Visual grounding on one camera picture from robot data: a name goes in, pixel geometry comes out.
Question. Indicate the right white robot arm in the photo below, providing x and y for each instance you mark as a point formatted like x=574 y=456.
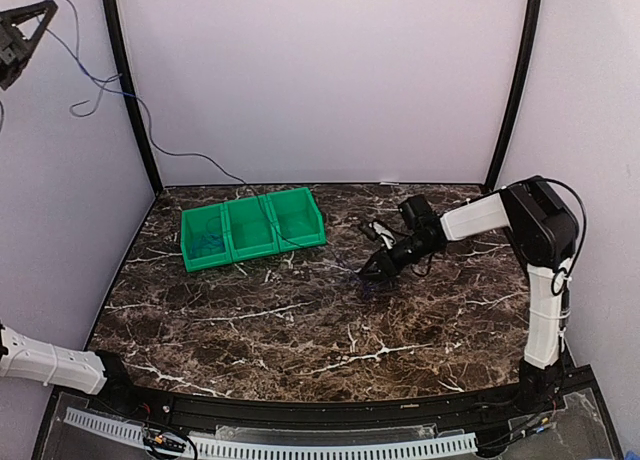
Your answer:
x=546 y=234

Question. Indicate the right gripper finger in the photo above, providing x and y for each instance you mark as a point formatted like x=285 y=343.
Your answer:
x=379 y=262
x=378 y=277

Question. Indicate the black frame post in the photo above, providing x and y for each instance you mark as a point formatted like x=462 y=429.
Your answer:
x=119 y=53
x=516 y=91

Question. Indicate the black front rail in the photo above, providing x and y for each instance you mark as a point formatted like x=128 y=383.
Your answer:
x=483 y=409

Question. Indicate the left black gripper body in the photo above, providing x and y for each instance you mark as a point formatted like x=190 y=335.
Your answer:
x=14 y=53

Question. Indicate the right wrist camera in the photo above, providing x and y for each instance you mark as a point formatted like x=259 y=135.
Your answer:
x=416 y=212

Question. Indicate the left black frame post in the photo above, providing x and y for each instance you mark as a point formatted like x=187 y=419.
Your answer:
x=119 y=53

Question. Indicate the right green plastic bin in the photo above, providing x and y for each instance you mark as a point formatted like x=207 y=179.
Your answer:
x=298 y=220

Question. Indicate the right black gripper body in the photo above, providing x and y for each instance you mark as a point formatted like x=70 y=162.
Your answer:
x=417 y=254

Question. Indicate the left green plastic bin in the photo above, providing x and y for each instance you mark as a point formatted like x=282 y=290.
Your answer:
x=204 y=239

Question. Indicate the right black frame post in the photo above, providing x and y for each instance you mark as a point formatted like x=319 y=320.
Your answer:
x=516 y=91

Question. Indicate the white slotted cable duct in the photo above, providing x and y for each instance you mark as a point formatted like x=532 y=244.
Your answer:
x=250 y=443

